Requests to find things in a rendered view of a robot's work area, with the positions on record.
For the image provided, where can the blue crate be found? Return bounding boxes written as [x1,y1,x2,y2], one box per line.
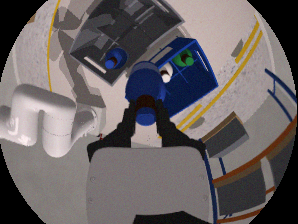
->
[149,37,219,118]

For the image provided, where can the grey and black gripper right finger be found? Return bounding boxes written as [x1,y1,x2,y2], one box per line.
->
[156,99,206,162]

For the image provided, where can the white bottle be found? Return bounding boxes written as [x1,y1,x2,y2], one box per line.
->
[159,62,173,83]

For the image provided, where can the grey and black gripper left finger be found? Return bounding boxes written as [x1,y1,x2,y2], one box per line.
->
[87,99,136,162]

